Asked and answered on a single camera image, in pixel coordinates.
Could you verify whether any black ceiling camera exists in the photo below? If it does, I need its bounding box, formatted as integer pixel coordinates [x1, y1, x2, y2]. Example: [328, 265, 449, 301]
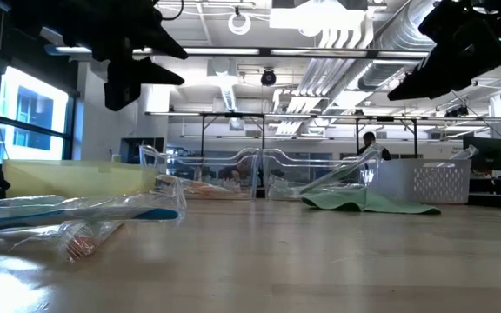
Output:
[260, 68, 277, 87]

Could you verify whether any green cloth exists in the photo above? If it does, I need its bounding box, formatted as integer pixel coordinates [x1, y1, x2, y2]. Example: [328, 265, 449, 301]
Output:
[300, 186, 443, 216]

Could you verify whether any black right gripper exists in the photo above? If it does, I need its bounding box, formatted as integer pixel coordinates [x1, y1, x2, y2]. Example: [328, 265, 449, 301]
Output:
[387, 0, 501, 102]

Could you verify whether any orange toothbrush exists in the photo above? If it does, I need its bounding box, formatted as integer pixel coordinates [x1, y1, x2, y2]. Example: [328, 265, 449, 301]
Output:
[9, 219, 125, 264]

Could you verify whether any yellow plastic bin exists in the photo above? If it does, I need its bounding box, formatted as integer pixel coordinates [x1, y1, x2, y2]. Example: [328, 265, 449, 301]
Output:
[2, 158, 159, 200]

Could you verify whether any white cable coil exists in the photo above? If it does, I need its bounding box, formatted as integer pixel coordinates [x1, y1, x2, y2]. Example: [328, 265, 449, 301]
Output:
[227, 6, 253, 37]

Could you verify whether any wrapped blue toothbrush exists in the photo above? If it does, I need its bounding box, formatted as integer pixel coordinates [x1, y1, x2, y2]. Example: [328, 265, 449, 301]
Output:
[0, 186, 187, 236]

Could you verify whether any white perforated plastic basket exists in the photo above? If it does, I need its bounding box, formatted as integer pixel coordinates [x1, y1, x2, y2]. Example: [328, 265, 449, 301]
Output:
[374, 157, 473, 205]

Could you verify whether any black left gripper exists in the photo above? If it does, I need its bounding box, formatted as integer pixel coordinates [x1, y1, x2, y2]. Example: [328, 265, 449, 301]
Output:
[65, 0, 190, 112]

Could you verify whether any black wall display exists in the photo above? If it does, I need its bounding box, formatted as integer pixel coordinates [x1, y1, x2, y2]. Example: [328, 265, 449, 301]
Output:
[119, 137, 166, 165]

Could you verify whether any overhead LED light bar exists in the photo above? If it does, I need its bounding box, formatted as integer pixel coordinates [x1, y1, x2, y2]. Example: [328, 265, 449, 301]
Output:
[44, 43, 501, 62]

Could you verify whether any clear plastic bin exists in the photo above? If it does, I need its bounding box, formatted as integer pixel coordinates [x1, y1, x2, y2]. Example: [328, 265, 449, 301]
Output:
[138, 144, 261, 201]
[260, 147, 383, 202]

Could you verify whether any black computer monitor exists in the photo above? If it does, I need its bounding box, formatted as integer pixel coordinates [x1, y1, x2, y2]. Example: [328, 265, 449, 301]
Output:
[462, 136, 501, 172]

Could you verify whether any black background workstation frame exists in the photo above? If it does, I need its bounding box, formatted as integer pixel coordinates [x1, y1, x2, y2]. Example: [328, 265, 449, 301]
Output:
[144, 110, 491, 158]

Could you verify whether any purple toothbrush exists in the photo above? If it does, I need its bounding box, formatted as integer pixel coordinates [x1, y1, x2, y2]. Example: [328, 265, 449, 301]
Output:
[448, 144, 480, 161]

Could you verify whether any person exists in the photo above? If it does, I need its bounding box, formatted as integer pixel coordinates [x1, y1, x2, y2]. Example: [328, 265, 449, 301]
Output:
[357, 131, 393, 162]

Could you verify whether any window with dark frame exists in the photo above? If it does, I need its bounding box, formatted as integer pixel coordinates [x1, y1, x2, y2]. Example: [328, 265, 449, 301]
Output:
[0, 64, 77, 164]

